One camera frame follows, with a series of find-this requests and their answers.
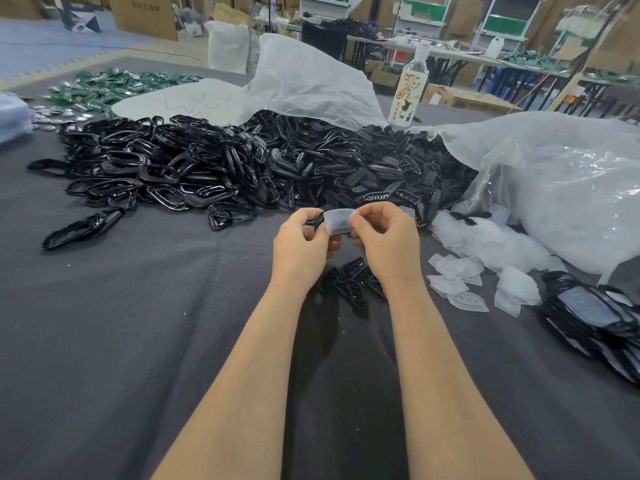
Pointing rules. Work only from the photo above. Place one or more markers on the person's right hand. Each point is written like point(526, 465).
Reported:
point(392, 249)

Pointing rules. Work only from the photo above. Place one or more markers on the person's left hand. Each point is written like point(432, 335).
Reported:
point(295, 254)

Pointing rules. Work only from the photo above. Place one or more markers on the person's left thumb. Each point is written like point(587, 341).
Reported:
point(309, 217)

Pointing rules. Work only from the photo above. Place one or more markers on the person's right thumb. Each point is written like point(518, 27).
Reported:
point(367, 213)

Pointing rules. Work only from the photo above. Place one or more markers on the black plastic key shell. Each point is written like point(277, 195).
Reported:
point(314, 225)

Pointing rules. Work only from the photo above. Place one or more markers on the translucent silicone button pad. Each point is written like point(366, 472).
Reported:
point(340, 219)

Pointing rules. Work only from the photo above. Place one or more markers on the person's right forearm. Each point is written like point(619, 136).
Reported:
point(445, 379)

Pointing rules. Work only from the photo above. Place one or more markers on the person's left forearm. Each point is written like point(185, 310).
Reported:
point(240, 379)

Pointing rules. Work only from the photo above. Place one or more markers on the pile of black button inserts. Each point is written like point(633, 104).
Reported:
point(380, 164)

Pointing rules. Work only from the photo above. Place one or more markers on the small cluster of black inserts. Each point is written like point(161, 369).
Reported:
point(352, 282)

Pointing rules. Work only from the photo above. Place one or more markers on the heap of translucent silicone pads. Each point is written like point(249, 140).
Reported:
point(475, 254)

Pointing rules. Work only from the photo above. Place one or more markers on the clear bottle with colourful label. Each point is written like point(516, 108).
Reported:
point(410, 89)

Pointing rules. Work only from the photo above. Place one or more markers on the white plastic sack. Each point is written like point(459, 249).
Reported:
point(305, 79)

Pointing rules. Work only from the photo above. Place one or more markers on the flat brown cardboard box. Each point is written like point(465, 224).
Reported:
point(470, 98)

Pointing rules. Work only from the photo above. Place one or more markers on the pile of black plastic frames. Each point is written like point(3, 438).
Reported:
point(165, 159)

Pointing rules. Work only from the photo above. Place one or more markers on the grey folding table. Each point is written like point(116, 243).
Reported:
point(430, 52)

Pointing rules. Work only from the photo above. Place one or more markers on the black crate of parts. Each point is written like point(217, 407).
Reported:
point(337, 37)

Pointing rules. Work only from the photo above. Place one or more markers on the white woven sack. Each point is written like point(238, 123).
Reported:
point(227, 44)

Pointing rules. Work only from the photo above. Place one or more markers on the clear plastic bag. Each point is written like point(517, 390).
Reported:
point(560, 179)

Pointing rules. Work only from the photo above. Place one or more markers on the white shelf rack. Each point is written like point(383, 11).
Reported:
point(507, 19)
point(419, 17)

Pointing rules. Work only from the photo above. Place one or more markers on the white plastic jug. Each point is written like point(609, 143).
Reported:
point(495, 47)

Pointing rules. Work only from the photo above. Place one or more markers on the grey table cloth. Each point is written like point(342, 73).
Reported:
point(125, 319)

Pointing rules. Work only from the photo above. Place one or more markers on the pile of green circuit boards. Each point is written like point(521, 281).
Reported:
point(115, 87)

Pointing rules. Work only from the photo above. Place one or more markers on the stack of assembled black shells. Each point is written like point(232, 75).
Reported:
point(592, 314)

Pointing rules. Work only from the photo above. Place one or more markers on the large brown cardboard box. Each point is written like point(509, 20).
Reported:
point(145, 14)

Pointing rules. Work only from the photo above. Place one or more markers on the pale purple plastic bag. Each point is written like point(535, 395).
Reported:
point(14, 117)

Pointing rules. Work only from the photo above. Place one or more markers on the lone glossy black frame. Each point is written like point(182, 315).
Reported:
point(82, 229)

